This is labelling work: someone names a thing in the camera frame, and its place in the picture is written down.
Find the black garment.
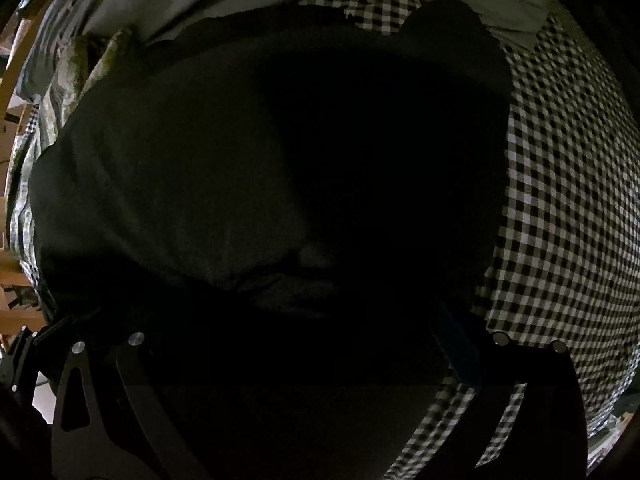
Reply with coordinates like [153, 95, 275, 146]
[27, 0, 517, 398]

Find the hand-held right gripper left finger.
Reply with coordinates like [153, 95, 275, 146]
[50, 330, 216, 480]

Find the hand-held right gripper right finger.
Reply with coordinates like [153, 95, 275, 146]
[400, 305, 589, 480]

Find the black white checkered bed sheet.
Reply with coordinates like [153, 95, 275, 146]
[295, 0, 640, 480]

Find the wooden bed frame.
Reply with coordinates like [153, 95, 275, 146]
[0, 0, 57, 343]

